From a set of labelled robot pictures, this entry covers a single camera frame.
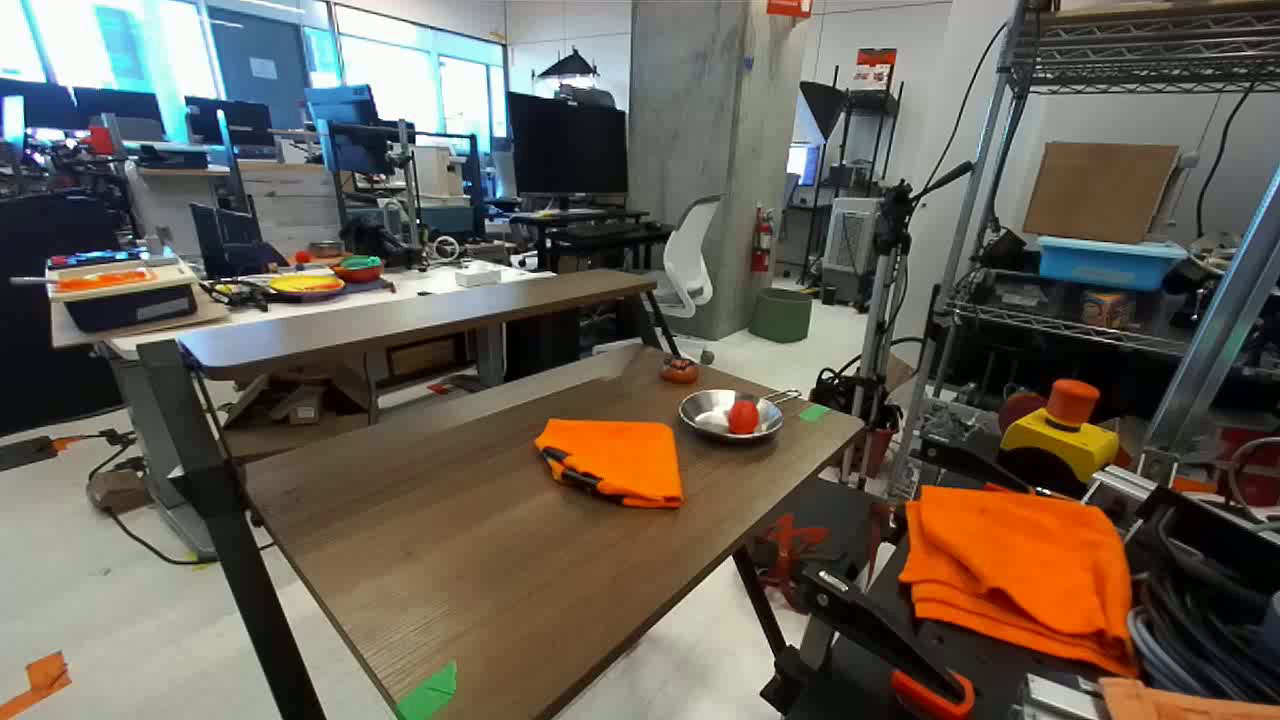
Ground orange cloth with black trim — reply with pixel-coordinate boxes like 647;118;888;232
534;415;689;518

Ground folded orange cloth pile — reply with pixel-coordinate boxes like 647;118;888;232
898;485;1140;679

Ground silver metal bowl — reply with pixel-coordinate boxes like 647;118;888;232
672;386;789;447

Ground white office chair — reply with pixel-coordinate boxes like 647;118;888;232
647;198;723;326

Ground green round bin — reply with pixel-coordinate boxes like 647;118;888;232
747;281;817;347

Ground red fire extinguisher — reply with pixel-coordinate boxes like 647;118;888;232
747;203;779;281

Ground large black monitor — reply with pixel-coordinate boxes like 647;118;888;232
506;87;634;199

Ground wooden table with black legs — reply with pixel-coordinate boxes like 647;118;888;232
178;347;867;720

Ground grey standing desk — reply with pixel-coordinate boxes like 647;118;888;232
100;267;661;561

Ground green and red bowls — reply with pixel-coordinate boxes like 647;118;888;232
334;252;392;288

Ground yellow plate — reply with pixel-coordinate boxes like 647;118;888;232
266;267;353;303

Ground large green tape piece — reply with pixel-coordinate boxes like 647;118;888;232
392;659;463;720

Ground yellow emergency stop button box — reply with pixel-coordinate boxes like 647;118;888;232
998;378;1123;490

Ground blue plastic bin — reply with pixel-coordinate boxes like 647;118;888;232
1033;232;1192;298

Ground brown cardboard sheet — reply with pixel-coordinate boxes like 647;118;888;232
1022;141;1183;250

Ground box with orange item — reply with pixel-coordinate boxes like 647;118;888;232
42;252;203;338

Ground aluminium extrusion bar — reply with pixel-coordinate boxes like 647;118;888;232
1140;169;1280;473

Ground orange floor tape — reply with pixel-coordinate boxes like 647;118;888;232
0;647;78;720

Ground camera on tripod stand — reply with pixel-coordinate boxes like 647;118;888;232
809;159;981;444

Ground black clamp with orange handle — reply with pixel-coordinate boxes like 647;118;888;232
761;555;981;720

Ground black floor cable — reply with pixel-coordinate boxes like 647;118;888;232
80;427;215;567

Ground metal wire shelf rack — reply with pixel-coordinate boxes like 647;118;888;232
918;0;1280;415

